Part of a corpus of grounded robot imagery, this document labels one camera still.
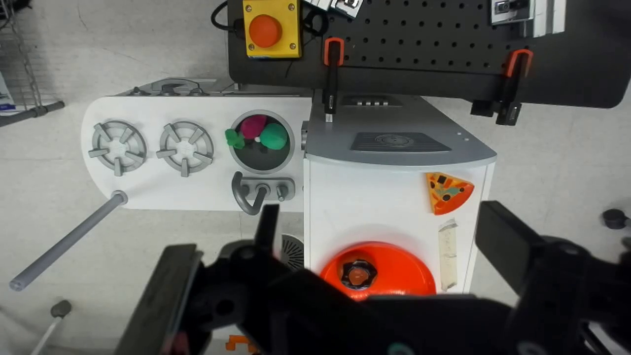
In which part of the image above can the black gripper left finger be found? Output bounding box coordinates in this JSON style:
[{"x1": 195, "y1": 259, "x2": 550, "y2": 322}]
[{"x1": 115, "y1": 244, "x2": 201, "y2": 355}]

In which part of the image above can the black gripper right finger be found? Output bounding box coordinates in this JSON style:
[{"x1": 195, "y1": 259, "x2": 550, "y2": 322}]
[{"x1": 475, "y1": 200, "x2": 546, "y2": 293}]

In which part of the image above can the chocolate glazed toy donut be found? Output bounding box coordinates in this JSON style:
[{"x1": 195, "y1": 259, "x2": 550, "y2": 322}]
[{"x1": 341, "y1": 257, "x2": 377, "y2": 289}]

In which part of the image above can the orange plastic plate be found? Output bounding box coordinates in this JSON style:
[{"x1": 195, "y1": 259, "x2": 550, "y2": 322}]
[{"x1": 320, "y1": 240, "x2": 436, "y2": 301}]

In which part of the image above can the strip of masking tape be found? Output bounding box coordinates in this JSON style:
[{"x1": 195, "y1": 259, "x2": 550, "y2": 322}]
[{"x1": 438, "y1": 220, "x2": 458, "y2": 291}]

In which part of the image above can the toy pizza slice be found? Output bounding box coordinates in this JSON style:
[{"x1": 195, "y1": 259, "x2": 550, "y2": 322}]
[{"x1": 426, "y1": 171, "x2": 475, "y2": 214}]

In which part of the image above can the grey metal leg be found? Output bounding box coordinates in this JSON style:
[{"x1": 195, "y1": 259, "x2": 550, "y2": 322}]
[{"x1": 10, "y1": 188, "x2": 128, "y2": 291}]

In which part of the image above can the orange black clamp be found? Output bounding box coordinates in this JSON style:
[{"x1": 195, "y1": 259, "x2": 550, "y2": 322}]
[
  {"x1": 472, "y1": 48, "x2": 535, "y2": 125},
  {"x1": 324, "y1": 35, "x2": 345, "y2": 123}
]

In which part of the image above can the grey toy faucet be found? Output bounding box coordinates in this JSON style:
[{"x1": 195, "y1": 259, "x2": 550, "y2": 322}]
[{"x1": 231, "y1": 171, "x2": 296, "y2": 214}]

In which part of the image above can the white toy stove counter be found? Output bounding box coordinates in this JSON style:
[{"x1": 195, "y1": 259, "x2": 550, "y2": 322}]
[{"x1": 81, "y1": 96, "x2": 312, "y2": 210}]

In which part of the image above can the grey toy burner grate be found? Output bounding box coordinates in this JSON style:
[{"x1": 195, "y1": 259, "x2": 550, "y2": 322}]
[
  {"x1": 156, "y1": 119, "x2": 215, "y2": 177},
  {"x1": 89, "y1": 119, "x2": 148, "y2": 177}
]

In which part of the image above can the magenta toy vegetable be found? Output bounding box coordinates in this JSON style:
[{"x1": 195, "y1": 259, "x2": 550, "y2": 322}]
[{"x1": 239, "y1": 113, "x2": 266, "y2": 139}]

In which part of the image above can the green toy vegetable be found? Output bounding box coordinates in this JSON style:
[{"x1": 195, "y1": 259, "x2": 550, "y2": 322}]
[{"x1": 225, "y1": 123, "x2": 290, "y2": 149}]

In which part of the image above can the black perforated board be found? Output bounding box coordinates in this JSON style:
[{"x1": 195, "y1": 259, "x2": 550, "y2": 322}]
[{"x1": 227, "y1": 0, "x2": 631, "y2": 109}]

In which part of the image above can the yellow emergency stop box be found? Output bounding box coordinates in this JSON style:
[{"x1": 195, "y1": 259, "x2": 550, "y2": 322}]
[{"x1": 243, "y1": 0, "x2": 302, "y2": 58}]

